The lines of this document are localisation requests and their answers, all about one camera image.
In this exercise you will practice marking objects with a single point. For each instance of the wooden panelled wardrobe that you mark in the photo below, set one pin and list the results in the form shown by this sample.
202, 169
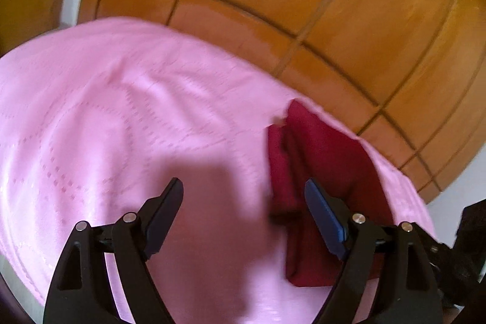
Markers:
406, 75

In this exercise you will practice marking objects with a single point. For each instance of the pink quilted bedspread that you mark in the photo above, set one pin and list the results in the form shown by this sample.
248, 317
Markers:
97, 118

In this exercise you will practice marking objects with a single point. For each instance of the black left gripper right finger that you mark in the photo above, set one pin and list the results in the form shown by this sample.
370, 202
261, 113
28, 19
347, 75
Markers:
406, 291

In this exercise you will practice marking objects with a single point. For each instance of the dark red garment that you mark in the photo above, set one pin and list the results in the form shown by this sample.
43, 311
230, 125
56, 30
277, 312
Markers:
305, 147

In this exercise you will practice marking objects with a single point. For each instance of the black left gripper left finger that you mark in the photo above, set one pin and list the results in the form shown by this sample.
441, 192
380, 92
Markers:
101, 267

